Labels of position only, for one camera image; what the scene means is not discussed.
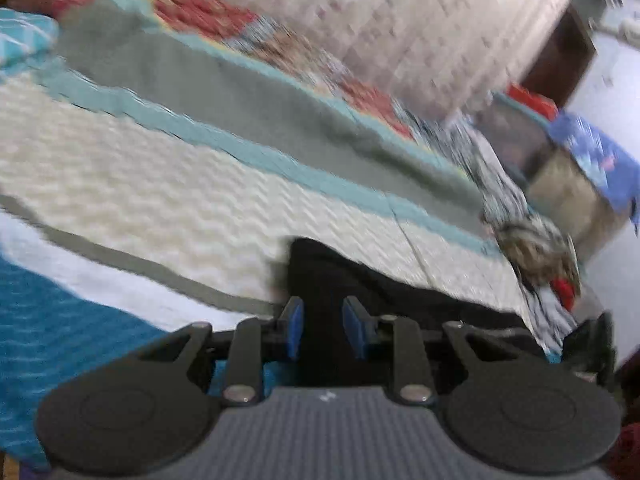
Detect black pants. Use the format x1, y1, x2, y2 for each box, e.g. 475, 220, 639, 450
286, 237, 546, 388

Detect red garment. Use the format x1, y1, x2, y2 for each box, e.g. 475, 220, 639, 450
549, 278, 578, 312

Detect olive crumpled garment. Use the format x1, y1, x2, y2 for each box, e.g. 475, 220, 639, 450
496, 214, 582, 296

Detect cardboard box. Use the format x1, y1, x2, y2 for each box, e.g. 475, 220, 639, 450
525, 148, 631, 263

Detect blue patterned cloth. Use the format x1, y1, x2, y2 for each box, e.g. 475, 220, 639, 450
547, 112, 639, 232

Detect patterned striped bedsheet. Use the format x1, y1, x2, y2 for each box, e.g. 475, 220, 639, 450
0, 0, 547, 470

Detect dark floral blanket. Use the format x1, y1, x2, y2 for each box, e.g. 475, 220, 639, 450
394, 103, 529, 228

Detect clear plastic storage bin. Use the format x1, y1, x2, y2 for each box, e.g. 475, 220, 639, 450
474, 92, 552, 185

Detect beige leaf-patterned curtain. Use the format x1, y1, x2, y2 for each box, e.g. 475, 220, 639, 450
226, 0, 570, 117

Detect red floral quilt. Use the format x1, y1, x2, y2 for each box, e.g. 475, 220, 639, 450
2, 0, 413, 140

